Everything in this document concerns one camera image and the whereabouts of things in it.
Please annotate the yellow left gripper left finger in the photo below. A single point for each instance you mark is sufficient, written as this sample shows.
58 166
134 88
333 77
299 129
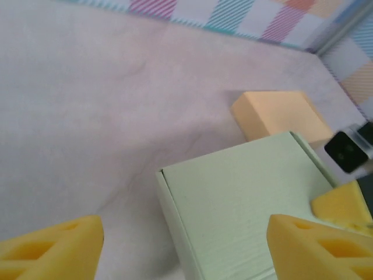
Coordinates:
52 251

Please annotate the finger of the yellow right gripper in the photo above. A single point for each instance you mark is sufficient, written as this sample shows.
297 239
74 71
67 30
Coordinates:
344 207

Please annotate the green paper box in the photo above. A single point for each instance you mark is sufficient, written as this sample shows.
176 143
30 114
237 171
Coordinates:
239 198

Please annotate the orange paper box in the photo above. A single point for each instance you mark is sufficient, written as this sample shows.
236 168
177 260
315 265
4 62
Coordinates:
279 113

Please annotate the aluminium frame post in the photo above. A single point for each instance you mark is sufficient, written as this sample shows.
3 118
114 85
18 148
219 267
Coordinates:
344 30

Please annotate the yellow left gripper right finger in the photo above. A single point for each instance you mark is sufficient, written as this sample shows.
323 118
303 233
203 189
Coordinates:
314 253

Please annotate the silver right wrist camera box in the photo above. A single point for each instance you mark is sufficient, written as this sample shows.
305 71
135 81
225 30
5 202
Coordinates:
345 151

